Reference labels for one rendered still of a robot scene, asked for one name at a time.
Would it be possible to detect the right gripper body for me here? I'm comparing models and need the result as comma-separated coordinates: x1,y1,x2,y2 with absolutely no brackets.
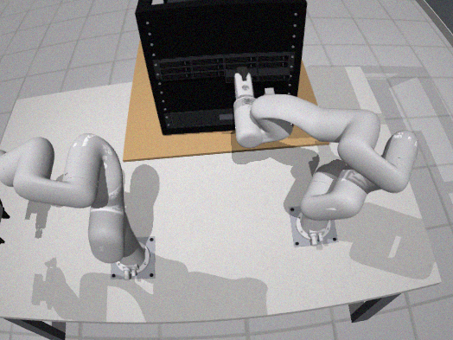
233,74,255,105

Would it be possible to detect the black metal rack frame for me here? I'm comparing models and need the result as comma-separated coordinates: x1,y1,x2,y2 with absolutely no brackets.
135,0,307,135

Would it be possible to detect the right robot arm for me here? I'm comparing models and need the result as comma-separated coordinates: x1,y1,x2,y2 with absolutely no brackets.
233,88,418,247

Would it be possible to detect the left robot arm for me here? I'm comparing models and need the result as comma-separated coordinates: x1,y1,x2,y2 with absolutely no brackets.
0,133,150,280

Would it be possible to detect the tan flat board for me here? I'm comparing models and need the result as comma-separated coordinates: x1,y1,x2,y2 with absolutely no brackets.
123,41,329,162

